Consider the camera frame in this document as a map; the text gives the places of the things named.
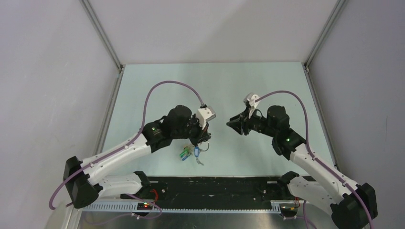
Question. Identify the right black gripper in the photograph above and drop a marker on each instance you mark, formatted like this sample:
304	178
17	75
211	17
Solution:
241	122

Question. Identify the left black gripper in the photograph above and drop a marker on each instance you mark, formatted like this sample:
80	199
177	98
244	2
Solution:
202	135

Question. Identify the keyring with coloured keys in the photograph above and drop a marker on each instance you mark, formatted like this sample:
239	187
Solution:
191	150

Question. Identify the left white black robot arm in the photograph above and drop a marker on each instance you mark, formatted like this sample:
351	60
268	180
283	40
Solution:
90	179

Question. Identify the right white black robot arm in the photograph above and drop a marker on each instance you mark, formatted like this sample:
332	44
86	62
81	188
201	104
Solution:
350	205

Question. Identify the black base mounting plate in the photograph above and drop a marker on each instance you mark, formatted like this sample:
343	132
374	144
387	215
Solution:
217	193

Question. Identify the left controller board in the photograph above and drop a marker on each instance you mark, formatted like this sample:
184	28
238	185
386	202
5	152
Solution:
144	206

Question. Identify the controller board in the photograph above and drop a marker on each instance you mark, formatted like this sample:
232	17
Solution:
144	206
288	208

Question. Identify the right controller board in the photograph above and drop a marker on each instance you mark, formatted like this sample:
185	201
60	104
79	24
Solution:
288	208

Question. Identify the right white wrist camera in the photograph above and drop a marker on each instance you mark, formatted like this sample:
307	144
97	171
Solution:
251	101

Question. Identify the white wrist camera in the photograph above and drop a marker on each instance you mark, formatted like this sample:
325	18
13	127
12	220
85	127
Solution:
251	101
204	115

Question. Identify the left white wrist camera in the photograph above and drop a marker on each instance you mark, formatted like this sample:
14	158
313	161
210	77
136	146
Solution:
204	115

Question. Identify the aluminium frame rail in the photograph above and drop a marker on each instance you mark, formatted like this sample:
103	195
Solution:
223	194

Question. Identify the left aluminium corner post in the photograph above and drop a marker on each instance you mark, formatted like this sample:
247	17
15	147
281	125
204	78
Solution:
94	19

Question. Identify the aluminium corner post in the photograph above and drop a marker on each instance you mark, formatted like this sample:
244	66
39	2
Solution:
94	19
326	30

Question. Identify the right aluminium corner post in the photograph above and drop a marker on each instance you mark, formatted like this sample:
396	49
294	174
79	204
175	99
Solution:
326	30

